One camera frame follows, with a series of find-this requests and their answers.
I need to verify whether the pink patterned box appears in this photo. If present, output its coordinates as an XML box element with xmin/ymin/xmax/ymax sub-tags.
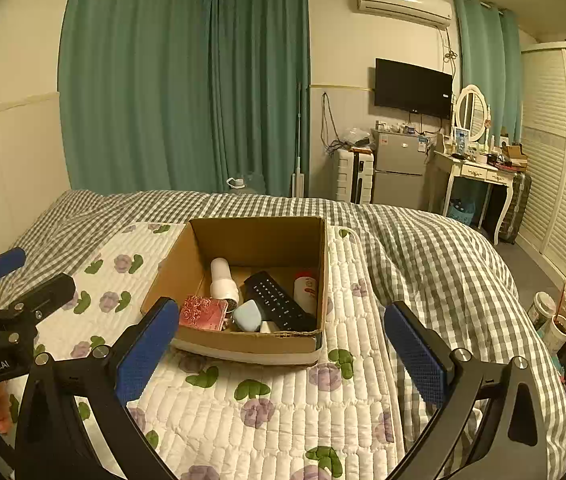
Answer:
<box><xmin>179</xmin><ymin>296</ymin><xmax>229</xmax><ymax>332</ymax></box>

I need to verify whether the white cylindrical device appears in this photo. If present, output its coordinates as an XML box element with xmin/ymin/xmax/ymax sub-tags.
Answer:
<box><xmin>210</xmin><ymin>258</ymin><xmax>240</xmax><ymax>307</ymax></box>

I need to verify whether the black remote control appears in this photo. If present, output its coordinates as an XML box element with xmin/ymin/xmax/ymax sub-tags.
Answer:
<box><xmin>244</xmin><ymin>271</ymin><xmax>317</xmax><ymax>333</ymax></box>

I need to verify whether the white bottle red cap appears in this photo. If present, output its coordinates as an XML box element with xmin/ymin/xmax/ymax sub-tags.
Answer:
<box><xmin>293</xmin><ymin>271</ymin><xmax>318</xmax><ymax>316</ymax></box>

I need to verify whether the white rectangular box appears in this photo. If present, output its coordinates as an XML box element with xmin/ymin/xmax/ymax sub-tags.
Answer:
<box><xmin>259</xmin><ymin>321</ymin><xmax>280</xmax><ymax>334</ymax></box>

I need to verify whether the white cup on floor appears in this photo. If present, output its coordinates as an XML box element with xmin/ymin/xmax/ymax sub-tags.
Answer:
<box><xmin>527</xmin><ymin>290</ymin><xmax>556</xmax><ymax>330</ymax></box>

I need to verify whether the white floral quilt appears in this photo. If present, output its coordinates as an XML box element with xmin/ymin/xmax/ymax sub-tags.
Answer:
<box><xmin>34</xmin><ymin>223</ymin><xmax>405</xmax><ymax>479</ymax></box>

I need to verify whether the light blue earbuds case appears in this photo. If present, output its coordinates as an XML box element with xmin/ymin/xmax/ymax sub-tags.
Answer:
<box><xmin>232</xmin><ymin>299</ymin><xmax>262</xmax><ymax>333</ymax></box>

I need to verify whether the brown cardboard box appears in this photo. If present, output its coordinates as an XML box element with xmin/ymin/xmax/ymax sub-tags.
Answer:
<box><xmin>141</xmin><ymin>217</ymin><xmax>327</xmax><ymax>366</ymax></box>

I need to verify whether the grey checkered duvet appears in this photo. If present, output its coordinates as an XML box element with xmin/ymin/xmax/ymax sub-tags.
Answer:
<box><xmin>0</xmin><ymin>191</ymin><xmax>566</xmax><ymax>479</ymax></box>

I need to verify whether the dark green suitcase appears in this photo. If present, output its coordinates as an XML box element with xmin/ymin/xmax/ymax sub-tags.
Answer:
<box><xmin>499</xmin><ymin>172</ymin><xmax>532</xmax><ymax>244</ymax></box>

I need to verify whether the white dressing table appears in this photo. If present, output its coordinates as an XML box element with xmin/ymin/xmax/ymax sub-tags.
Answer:
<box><xmin>427</xmin><ymin>151</ymin><xmax>515</xmax><ymax>247</ymax></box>

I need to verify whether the silver mini fridge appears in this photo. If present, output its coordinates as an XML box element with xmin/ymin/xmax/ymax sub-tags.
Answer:
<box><xmin>372</xmin><ymin>132</ymin><xmax>428</xmax><ymax>209</ymax></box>

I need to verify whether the white suitcase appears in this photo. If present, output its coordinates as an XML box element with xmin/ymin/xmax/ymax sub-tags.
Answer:
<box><xmin>335</xmin><ymin>148</ymin><xmax>374</xmax><ymax>205</ymax></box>

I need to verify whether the white oval vanity mirror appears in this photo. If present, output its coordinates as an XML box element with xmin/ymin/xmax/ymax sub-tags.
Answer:
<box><xmin>453</xmin><ymin>84</ymin><xmax>491</xmax><ymax>142</ymax></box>

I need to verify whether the white louvered wardrobe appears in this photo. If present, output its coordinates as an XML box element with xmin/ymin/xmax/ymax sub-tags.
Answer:
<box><xmin>520</xmin><ymin>41</ymin><xmax>566</xmax><ymax>275</ymax></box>

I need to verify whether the green window curtain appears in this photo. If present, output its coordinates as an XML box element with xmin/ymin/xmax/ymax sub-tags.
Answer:
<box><xmin>453</xmin><ymin>0</ymin><xmax>522</xmax><ymax>143</ymax></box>

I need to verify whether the white air conditioner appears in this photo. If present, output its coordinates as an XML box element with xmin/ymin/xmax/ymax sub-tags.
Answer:
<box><xmin>357</xmin><ymin>0</ymin><xmax>452</xmax><ymax>28</ymax></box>

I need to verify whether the black wall television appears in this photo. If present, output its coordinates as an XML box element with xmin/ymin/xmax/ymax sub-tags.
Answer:
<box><xmin>374</xmin><ymin>58</ymin><xmax>453</xmax><ymax>120</ymax></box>

